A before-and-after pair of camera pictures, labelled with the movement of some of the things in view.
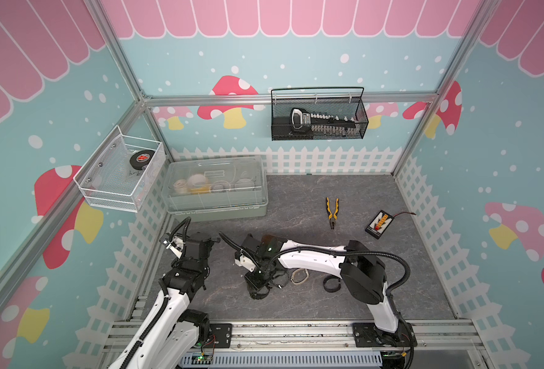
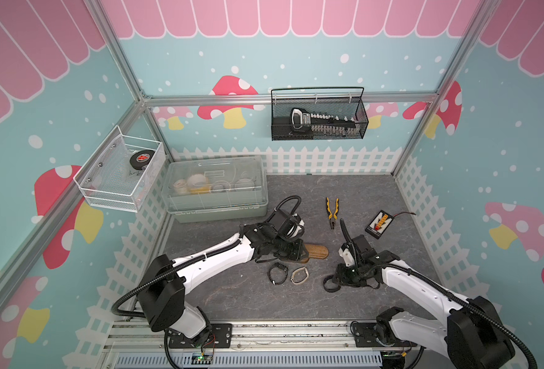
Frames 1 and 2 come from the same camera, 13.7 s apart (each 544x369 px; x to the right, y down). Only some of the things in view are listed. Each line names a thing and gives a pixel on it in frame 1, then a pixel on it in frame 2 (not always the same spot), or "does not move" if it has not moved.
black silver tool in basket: [302, 120] does not move
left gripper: [177, 262] -> [296, 253]
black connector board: [380, 222] does not move
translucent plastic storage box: [215, 188] does not move
